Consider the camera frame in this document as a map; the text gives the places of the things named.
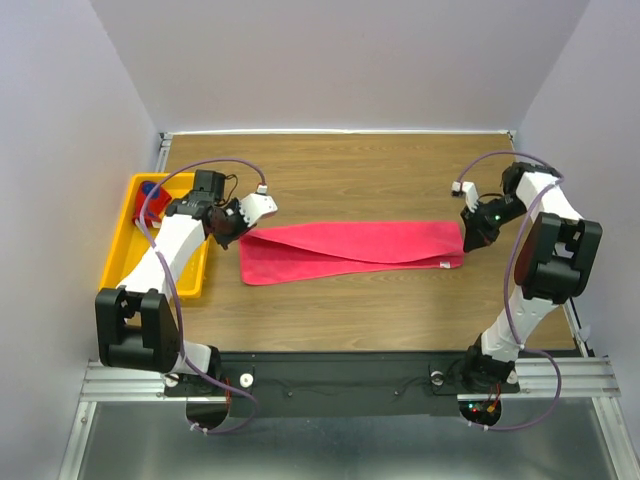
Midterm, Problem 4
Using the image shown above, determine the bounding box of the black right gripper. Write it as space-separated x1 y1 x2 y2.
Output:
460 194 529 252

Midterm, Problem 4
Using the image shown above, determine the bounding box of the red and blue patterned towel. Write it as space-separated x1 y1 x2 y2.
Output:
132 180 172 228

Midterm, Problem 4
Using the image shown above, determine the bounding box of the pink towel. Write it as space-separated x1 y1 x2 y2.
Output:
239 221 464 286

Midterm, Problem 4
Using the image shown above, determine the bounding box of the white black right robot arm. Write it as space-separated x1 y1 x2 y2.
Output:
451 153 603 392

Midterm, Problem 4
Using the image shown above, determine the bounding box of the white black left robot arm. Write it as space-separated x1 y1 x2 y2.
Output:
95 170 277 394

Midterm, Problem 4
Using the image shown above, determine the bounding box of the yellow plastic tray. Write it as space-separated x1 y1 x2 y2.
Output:
98 172 211 300

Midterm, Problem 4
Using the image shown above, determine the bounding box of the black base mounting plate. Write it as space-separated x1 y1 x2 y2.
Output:
165 351 519 423

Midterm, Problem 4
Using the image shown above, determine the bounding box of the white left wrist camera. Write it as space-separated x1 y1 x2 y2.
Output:
239 193 278 227

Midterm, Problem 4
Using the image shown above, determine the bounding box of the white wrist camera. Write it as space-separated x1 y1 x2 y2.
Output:
239 193 278 227
451 181 479 213

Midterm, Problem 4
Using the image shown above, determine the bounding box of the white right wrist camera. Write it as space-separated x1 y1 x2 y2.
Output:
451 181 479 213

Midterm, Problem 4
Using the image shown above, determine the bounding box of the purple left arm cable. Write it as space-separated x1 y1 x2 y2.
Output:
135 157 269 435

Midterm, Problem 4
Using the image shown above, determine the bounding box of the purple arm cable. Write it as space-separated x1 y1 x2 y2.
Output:
135 157 269 435
457 150 566 432

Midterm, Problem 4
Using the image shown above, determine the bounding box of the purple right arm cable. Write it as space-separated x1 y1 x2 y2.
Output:
457 150 566 432

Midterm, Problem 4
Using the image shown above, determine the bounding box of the aluminium front frame rail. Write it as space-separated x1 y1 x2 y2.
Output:
80 358 621 402

